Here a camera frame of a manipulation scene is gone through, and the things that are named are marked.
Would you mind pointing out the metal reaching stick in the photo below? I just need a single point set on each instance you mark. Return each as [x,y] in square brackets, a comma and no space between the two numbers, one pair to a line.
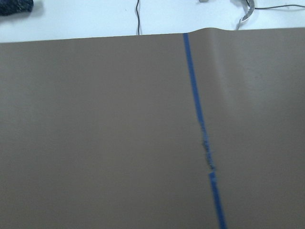
[242,10]

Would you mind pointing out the folded dark blue umbrella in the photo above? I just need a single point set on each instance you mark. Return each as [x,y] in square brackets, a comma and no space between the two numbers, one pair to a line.
[10,7]

